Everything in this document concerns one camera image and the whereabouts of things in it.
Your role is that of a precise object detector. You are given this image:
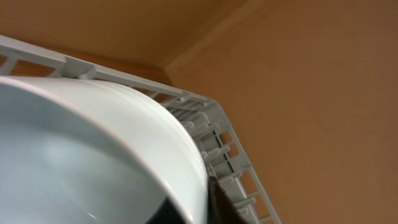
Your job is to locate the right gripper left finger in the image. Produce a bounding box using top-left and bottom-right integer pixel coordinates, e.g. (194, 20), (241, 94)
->
(146, 198), (185, 224)

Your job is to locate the light blue bowl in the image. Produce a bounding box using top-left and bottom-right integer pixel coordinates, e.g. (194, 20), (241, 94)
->
(1, 77), (208, 223)

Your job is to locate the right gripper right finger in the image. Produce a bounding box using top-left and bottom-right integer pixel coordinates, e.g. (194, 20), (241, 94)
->
(207, 177), (246, 224)

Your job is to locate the grey dishwasher rack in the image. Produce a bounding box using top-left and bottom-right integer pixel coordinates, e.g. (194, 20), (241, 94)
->
(1, 35), (280, 223)

